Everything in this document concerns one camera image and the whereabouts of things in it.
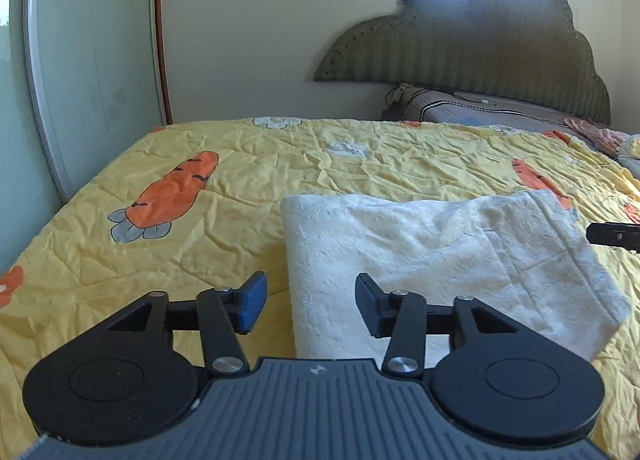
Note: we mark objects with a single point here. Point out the grey striped pillow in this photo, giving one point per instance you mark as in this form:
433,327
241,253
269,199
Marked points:
500,112

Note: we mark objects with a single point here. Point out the pale patterned cloth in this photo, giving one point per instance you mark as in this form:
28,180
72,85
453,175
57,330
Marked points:
631,147

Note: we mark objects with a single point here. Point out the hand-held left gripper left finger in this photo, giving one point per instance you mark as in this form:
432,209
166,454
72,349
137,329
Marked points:
250,302

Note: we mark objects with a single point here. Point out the yellow carrot print blanket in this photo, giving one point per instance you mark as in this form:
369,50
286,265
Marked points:
350,165

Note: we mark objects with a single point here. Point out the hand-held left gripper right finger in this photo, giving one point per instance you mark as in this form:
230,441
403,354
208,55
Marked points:
367,302

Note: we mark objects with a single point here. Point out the pink cloth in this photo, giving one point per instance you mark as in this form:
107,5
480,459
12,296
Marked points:
597,135

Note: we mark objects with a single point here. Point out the green cloud-shaped headboard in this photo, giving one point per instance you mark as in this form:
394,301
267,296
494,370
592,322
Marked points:
475,40

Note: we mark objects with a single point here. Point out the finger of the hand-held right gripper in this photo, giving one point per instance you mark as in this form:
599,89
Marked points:
615,236

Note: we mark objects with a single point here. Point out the white towel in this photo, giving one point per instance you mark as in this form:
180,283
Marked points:
425,250

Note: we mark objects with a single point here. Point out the flower sticker wardrobe door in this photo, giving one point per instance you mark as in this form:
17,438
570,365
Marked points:
90,65

